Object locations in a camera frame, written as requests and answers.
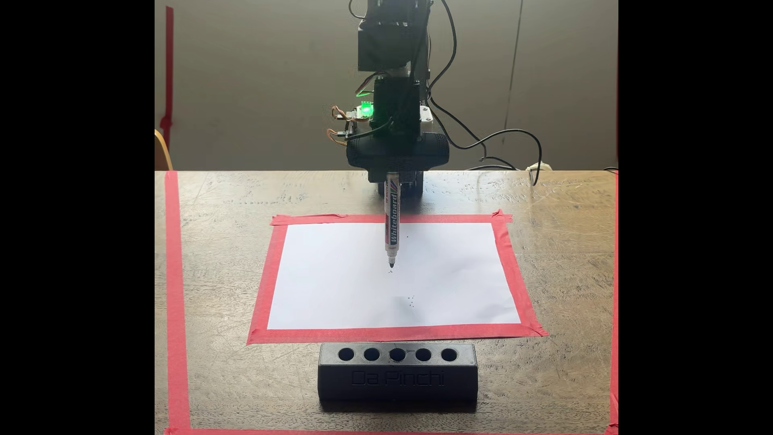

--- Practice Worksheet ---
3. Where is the whiteboard marker pen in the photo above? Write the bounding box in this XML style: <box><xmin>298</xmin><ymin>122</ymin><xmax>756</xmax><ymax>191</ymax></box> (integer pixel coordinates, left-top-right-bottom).
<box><xmin>384</xmin><ymin>172</ymin><xmax>402</xmax><ymax>269</ymax></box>

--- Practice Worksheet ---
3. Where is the black pen holder block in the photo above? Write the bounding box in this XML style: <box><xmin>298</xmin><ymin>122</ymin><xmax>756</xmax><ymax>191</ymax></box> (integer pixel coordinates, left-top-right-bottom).
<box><xmin>318</xmin><ymin>342</ymin><xmax>479</xmax><ymax>404</ymax></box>

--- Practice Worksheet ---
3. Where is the black oval webcam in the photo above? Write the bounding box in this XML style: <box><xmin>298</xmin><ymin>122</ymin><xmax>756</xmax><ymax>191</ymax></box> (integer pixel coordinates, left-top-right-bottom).
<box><xmin>345</xmin><ymin>132</ymin><xmax>451</xmax><ymax>173</ymax></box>

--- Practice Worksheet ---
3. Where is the red tape strip on paper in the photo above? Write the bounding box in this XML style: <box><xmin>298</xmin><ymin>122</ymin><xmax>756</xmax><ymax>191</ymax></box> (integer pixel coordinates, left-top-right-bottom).
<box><xmin>490</xmin><ymin>211</ymin><xmax>549</xmax><ymax>338</ymax></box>
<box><xmin>247</xmin><ymin>217</ymin><xmax>289</xmax><ymax>345</ymax></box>
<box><xmin>271</xmin><ymin>209</ymin><xmax>513</xmax><ymax>227</ymax></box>
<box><xmin>247</xmin><ymin>323</ymin><xmax>549</xmax><ymax>346</ymax></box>

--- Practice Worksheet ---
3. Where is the white paper sheet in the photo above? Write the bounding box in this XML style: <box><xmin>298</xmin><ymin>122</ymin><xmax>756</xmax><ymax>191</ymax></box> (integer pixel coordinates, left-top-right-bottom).
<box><xmin>267</xmin><ymin>222</ymin><xmax>521</xmax><ymax>331</ymax></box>

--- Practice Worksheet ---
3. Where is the wooden chair back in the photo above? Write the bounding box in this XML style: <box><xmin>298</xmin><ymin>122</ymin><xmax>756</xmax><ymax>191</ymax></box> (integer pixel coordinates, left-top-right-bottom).
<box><xmin>155</xmin><ymin>128</ymin><xmax>174</xmax><ymax>171</ymax></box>

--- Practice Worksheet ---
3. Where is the long red table tape strip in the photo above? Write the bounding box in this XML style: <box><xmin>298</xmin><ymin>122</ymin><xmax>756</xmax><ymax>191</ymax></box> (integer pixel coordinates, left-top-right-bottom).
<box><xmin>608</xmin><ymin>172</ymin><xmax>618</xmax><ymax>435</ymax></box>
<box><xmin>164</xmin><ymin>171</ymin><xmax>192</xmax><ymax>435</ymax></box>

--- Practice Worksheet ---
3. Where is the thin orange wire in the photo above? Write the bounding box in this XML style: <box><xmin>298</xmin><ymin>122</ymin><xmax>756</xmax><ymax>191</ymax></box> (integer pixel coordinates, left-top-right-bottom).
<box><xmin>326</xmin><ymin>105</ymin><xmax>358</xmax><ymax>147</ymax></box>

